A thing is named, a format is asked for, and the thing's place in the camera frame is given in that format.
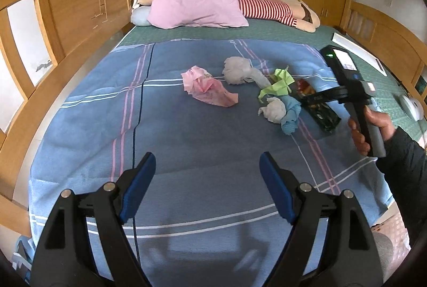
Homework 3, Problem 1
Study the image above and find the crumpled light green paper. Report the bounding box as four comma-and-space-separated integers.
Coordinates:
258, 66, 296, 104

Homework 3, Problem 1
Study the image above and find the pink pillow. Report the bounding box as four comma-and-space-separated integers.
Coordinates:
147, 0, 250, 29

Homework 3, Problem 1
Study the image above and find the striped plush doll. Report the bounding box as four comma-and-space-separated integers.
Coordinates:
238, 0, 321, 33

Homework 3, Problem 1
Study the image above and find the blue plaid blanket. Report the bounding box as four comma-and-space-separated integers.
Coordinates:
28, 38, 401, 287

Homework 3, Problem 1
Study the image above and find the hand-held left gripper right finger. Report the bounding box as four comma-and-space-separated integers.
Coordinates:
259, 151, 384, 287

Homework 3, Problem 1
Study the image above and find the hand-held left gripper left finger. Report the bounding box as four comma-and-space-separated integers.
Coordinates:
30, 152, 157, 287

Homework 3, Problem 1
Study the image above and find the crumpled pink wrapper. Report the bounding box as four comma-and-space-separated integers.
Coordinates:
181, 66, 239, 108

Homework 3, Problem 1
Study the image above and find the person's right hand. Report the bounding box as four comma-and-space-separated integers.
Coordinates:
348, 106, 398, 157

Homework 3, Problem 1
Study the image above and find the person's right forearm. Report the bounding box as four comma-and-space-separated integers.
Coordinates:
377, 127, 427, 248

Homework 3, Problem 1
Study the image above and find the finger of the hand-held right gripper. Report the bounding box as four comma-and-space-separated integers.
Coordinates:
298, 87, 344, 107

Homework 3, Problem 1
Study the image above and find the long white box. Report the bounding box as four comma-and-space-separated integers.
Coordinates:
332, 32, 388, 77

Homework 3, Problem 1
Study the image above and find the light blue pillow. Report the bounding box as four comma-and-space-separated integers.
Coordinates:
130, 5, 154, 27

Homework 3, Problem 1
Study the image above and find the green snack packet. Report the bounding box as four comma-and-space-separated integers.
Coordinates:
295, 78, 341, 133

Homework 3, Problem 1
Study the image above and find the wooden bed footboard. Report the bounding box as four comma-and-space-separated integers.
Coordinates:
340, 0, 427, 94

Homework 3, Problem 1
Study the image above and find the wooden bed headboard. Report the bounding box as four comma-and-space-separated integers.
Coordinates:
0, 0, 137, 237

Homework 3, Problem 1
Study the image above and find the crumpled light blue cloth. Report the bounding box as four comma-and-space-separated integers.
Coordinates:
278, 95, 302, 136

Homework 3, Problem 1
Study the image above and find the round white device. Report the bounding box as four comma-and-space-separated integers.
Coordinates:
398, 94, 425, 121

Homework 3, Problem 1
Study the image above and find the small white cloth ball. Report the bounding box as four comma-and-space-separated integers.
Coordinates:
258, 97, 287, 124

